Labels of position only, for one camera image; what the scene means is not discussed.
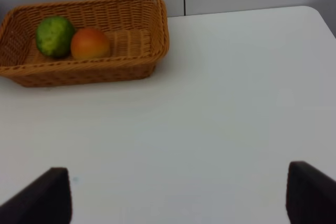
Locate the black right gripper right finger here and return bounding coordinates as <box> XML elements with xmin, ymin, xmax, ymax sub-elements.
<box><xmin>286</xmin><ymin>161</ymin><xmax>335</xmax><ymax>224</ymax></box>

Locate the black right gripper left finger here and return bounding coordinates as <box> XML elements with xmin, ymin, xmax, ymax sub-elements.
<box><xmin>1</xmin><ymin>167</ymin><xmax>72</xmax><ymax>224</ymax></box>

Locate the red-yellow peach fruit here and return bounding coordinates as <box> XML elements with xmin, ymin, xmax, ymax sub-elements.
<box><xmin>70</xmin><ymin>28</ymin><xmax>110</xmax><ymax>60</ymax></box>

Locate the green lime fruit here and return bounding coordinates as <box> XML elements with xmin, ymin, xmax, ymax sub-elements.
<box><xmin>35</xmin><ymin>16</ymin><xmax>76</xmax><ymax>59</ymax></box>

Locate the orange wicker basket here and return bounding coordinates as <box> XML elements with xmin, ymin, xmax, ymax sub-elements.
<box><xmin>1</xmin><ymin>0</ymin><xmax>170</xmax><ymax>87</ymax></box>

